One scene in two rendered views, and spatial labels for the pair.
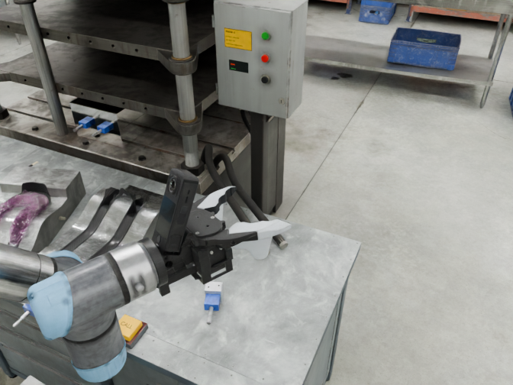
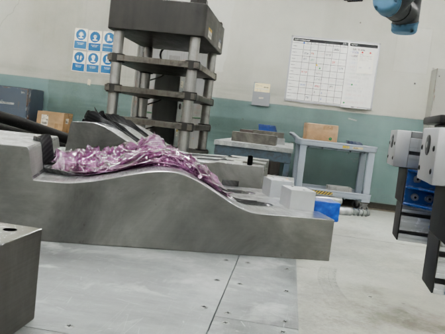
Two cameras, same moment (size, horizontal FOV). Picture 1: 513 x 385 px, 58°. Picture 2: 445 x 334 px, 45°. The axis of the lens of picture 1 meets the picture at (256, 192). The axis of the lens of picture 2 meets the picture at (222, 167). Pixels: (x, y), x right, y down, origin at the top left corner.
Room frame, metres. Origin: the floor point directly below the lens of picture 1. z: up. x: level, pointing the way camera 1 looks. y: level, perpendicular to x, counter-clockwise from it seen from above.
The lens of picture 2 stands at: (1.36, 1.60, 0.96)
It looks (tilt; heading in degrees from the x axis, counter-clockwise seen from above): 5 degrees down; 252
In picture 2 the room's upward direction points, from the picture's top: 7 degrees clockwise
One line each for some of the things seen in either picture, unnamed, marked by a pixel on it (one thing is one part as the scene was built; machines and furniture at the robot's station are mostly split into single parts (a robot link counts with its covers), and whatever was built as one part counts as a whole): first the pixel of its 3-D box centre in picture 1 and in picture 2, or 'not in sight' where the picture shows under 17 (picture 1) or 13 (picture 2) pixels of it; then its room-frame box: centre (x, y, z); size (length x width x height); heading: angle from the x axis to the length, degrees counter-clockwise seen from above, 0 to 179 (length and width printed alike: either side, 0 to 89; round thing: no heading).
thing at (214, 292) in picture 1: (211, 305); not in sight; (0.89, 0.13, 0.83); 0.13 x 0.05 x 0.05; 176
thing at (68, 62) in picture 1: (131, 79); not in sight; (2.21, 0.63, 0.96); 1.29 x 0.83 x 0.18; 65
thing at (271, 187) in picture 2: not in sight; (303, 197); (0.96, 0.82, 0.86); 0.13 x 0.05 x 0.05; 172
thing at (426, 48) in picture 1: (424, 48); not in sight; (4.32, -1.59, 0.36); 0.62 x 0.44 x 0.22; 65
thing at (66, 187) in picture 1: (17, 220); (138, 187); (1.24, 0.84, 0.86); 0.50 x 0.26 x 0.11; 172
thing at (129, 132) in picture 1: (130, 103); not in sight; (2.12, 0.63, 0.87); 0.50 x 0.27 x 0.17; 155
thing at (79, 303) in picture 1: (79, 297); not in sight; (0.40, 0.23, 1.43); 0.11 x 0.08 x 0.09; 125
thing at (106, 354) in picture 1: (91, 333); (404, 13); (0.42, 0.24, 1.34); 0.11 x 0.08 x 0.11; 35
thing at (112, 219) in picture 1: (114, 232); (148, 158); (1.16, 0.48, 0.87); 0.50 x 0.26 x 0.14; 155
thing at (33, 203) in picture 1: (14, 211); (143, 158); (1.23, 0.83, 0.90); 0.26 x 0.18 x 0.08; 172
